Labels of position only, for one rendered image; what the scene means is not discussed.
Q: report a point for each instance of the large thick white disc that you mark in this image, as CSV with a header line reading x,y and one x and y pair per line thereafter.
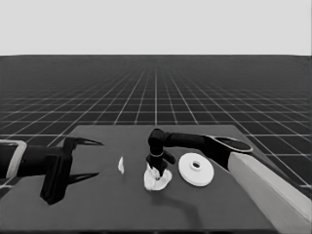
x,y
188,174

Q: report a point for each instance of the white round carrier with pins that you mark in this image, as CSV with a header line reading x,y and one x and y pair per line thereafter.
x,y
161,185

